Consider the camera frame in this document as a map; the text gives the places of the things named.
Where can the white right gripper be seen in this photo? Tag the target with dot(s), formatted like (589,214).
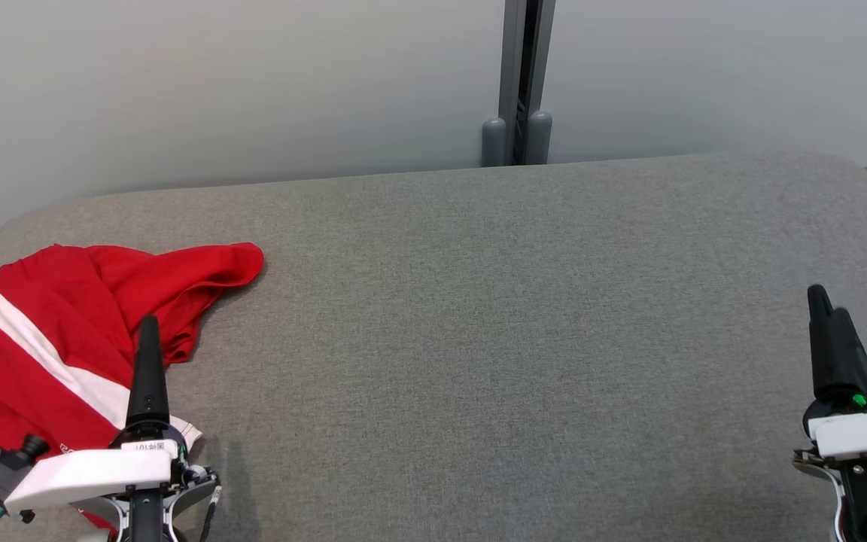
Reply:
(862,433)

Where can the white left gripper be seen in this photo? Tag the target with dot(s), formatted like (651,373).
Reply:
(87,474)

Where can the red basketball jersey white sleeves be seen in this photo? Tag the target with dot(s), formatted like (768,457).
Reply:
(177,278)

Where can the red shorts with white bands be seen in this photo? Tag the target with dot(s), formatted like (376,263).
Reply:
(19,376)

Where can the rounded partition foot cap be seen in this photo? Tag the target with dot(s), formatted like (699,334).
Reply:
(539,139)
(493,143)

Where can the grey metal partition post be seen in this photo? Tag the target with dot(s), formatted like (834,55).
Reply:
(512,60)

